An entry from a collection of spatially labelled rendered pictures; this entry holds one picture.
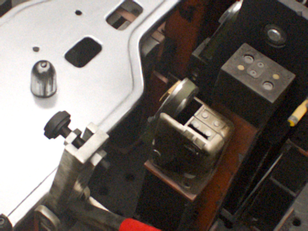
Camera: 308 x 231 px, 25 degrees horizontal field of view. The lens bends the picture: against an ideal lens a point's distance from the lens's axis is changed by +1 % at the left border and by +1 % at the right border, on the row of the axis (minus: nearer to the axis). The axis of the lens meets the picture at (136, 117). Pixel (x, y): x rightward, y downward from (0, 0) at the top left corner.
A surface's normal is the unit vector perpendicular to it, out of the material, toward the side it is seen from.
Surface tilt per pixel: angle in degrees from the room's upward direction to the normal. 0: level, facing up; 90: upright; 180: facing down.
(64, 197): 90
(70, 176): 90
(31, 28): 0
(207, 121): 0
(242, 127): 90
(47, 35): 0
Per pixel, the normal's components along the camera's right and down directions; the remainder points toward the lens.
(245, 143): -0.61, 0.63
